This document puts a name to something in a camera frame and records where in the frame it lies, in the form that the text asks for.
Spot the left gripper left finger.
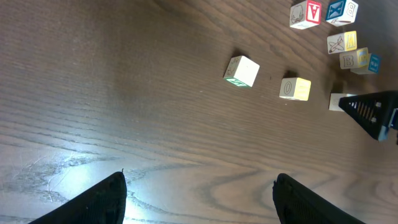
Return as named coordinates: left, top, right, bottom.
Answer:
left=30, top=171, right=127, bottom=224

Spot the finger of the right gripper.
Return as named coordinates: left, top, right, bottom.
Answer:
left=338, top=90, right=397, bottom=141

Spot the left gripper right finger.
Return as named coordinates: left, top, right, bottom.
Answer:
left=272, top=173, right=364, bottom=224

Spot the white ladybug block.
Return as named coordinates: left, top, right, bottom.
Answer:
left=328, top=93, right=354, bottom=111

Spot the yellow block letter O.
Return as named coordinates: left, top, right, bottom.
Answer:
left=279, top=77, right=312, bottom=101

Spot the white block green side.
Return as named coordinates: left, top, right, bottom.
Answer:
left=223, top=55, right=260, bottom=88

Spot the blue top block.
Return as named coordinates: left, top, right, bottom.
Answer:
left=350, top=54, right=381, bottom=75

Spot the yellow block letter B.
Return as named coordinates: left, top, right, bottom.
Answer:
left=339, top=47, right=369, bottom=69

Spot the yellow block with plane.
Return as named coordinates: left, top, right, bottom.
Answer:
left=326, top=30, right=358, bottom=54

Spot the white block blue X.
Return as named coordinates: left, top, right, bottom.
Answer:
left=325, top=0, right=359, bottom=27

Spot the red letter A block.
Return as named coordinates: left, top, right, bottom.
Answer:
left=289, top=0, right=322, bottom=30

